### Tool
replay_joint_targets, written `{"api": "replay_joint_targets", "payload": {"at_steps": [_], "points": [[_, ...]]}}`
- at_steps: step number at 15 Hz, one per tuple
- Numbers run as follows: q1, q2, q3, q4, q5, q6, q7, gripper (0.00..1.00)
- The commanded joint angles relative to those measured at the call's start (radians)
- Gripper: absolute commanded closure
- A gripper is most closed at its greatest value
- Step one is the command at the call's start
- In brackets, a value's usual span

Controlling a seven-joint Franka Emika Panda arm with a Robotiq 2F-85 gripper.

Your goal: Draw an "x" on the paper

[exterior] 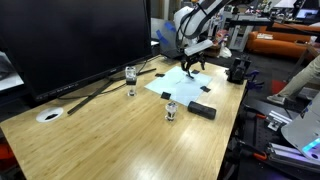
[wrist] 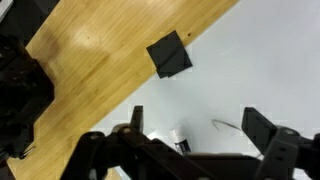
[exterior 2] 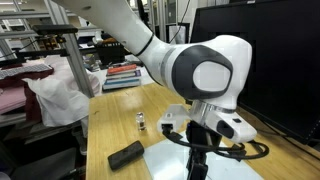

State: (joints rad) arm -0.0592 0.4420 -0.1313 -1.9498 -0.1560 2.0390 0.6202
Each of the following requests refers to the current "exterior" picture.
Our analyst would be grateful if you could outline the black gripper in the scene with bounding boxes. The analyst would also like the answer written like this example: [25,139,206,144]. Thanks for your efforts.
[180,52,207,77]

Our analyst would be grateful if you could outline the white paper sheet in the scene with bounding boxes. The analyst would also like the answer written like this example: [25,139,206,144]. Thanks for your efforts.
[144,65,214,107]

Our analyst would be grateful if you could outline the black eraser block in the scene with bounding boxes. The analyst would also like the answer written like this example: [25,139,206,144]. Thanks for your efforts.
[187,100,217,121]

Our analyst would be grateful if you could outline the black clamp device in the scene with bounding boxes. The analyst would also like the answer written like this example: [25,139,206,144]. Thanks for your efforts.
[226,56,252,85]

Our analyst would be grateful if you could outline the short clear glass jar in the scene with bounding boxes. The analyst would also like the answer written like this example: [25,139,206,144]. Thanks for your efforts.
[164,101,179,122]

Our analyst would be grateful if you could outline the blue clamp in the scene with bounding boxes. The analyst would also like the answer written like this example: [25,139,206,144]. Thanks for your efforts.
[245,69,265,92]

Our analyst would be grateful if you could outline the orange sofa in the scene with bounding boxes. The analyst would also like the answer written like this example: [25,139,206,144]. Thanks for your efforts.
[246,22,320,62]

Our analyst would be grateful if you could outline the grey shoe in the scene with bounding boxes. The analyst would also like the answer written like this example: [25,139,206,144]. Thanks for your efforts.
[266,94,287,106]

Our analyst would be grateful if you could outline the black monitor stand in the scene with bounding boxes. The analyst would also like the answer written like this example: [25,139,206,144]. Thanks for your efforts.
[67,67,158,116]

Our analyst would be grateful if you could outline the person leg beige trousers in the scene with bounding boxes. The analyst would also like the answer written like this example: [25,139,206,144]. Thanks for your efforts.
[278,54,320,100]

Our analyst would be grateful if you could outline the large black monitor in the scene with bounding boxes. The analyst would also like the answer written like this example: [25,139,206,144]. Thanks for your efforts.
[0,0,154,103]

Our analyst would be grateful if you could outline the open laptop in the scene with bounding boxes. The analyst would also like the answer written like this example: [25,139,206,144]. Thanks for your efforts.
[294,8,320,22]

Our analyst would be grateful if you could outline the white machine housing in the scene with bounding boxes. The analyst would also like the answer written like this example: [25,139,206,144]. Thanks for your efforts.
[280,94,320,164]

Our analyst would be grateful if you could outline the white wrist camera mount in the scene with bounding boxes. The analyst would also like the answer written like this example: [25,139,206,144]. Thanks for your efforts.
[184,38,214,57]

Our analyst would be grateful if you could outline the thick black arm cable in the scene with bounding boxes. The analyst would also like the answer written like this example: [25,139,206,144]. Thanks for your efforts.
[175,0,216,44]

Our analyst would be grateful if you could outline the aluminium rail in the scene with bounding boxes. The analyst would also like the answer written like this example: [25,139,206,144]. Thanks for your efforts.
[266,141,320,169]

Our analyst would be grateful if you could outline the white cable grommet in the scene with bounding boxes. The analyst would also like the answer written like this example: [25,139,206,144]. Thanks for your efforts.
[35,106,64,124]

